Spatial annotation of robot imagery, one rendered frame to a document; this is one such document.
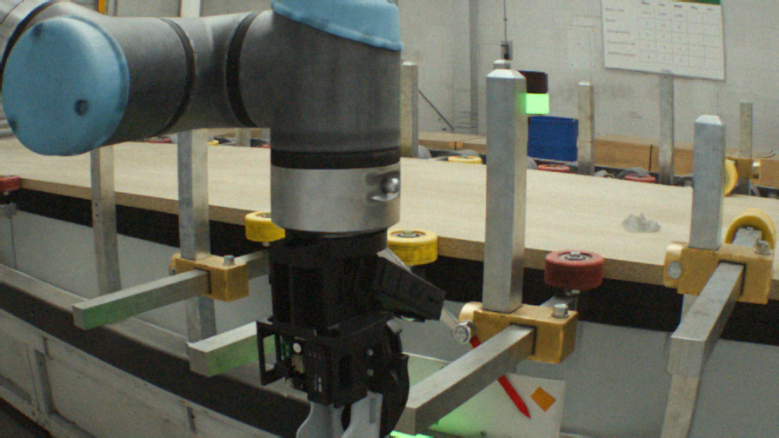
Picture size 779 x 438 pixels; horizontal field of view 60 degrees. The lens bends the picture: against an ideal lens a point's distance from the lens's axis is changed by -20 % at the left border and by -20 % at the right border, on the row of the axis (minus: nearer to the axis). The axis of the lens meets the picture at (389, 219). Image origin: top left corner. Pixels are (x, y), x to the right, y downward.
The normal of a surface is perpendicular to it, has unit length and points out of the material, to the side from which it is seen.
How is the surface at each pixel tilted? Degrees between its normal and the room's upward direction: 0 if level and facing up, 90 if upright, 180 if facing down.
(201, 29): 43
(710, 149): 90
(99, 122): 123
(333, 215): 90
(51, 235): 90
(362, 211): 90
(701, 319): 0
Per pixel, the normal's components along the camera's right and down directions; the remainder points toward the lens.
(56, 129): -0.27, 0.24
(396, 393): -0.55, 0.29
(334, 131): 0.07, 0.19
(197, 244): 0.84, 0.11
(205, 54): 0.91, -0.22
